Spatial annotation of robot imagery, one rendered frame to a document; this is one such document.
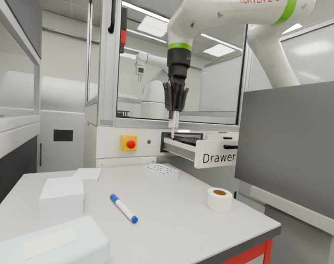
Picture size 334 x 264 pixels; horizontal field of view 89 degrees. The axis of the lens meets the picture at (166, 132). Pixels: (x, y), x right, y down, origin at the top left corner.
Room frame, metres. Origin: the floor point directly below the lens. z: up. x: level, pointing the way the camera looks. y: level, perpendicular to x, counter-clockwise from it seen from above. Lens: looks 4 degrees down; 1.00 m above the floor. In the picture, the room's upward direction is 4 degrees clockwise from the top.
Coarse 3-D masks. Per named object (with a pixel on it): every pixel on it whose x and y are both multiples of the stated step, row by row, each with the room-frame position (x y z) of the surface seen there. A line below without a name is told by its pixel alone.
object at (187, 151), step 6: (168, 138) 0.98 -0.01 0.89; (168, 144) 0.87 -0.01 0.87; (174, 144) 0.83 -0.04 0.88; (180, 144) 0.78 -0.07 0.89; (186, 144) 0.76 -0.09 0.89; (168, 150) 0.87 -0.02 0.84; (174, 150) 0.82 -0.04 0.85; (180, 150) 0.77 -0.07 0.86; (186, 150) 0.73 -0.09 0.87; (192, 150) 0.70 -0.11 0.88; (186, 156) 0.73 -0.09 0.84; (192, 156) 0.69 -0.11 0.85
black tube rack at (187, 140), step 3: (171, 138) 0.93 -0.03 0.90; (174, 138) 0.90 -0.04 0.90; (177, 138) 0.91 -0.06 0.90; (180, 138) 0.92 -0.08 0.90; (183, 138) 0.93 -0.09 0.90; (186, 138) 0.95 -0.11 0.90; (189, 138) 0.96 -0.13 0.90; (192, 138) 0.98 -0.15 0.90; (195, 138) 0.98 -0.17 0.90; (198, 138) 1.00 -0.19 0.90; (183, 141) 0.83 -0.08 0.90; (186, 141) 0.81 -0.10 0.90; (189, 141) 0.81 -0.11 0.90; (192, 141) 0.82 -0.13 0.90; (195, 141) 0.83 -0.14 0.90; (189, 144) 0.93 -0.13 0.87
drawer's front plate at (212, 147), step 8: (200, 144) 0.65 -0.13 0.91; (208, 144) 0.67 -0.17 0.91; (216, 144) 0.69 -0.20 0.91; (224, 144) 0.71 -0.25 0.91; (232, 144) 0.73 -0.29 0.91; (200, 152) 0.65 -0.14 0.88; (208, 152) 0.67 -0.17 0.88; (216, 152) 0.69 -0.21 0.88; (224, 152) 0.71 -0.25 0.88; (232, 152) 0.74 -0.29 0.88; (200, 160) 0.65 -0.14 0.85; (216, 160) 0.69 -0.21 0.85; (232, 160) 0.74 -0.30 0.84; (200, 168) 0.65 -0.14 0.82
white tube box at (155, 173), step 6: (144, 168) 0.69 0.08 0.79; (150, 168) 0.69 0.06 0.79; (156, 168) 0.69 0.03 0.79; (162, 168) 0.70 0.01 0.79; (168, 168) 0.70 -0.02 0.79; (144, 174) 0.69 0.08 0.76; (150, 174) 0.66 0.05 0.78; (156, 174) 0.64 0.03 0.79; (162, 174) 0.61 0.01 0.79; (168, 174) 0.63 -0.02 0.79; (174, 174) 0.65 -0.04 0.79; (156, 180) 0.64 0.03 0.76; (162, 180) 0.61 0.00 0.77; (168, 180) 0.63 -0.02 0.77; (174, 180) 0.65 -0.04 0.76
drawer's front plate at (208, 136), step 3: (207, 135) 1.06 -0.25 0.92; (210, 135) 1.06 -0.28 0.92; (213, 135) 1.07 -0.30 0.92; (216, 135) 1.09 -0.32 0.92; (219, 135) 1.10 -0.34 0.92; (222, 135) 1.11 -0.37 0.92; (225, 135) 1.13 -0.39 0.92; (228, 135) 1.14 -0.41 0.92; (231, 135) 1.15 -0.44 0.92; (234, 135) 1.17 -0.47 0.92; (237, 135) 1.18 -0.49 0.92; (207, 138) 1.05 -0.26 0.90; (210, 138) 1.06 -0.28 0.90; (213, 138) 1.08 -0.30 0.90; (216, 138) 1.09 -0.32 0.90; (219, 138) 1.10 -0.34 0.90; (222, 138) 1.11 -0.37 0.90; (234, 138) 1.17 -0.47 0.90; (237, 138) 1.18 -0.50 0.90
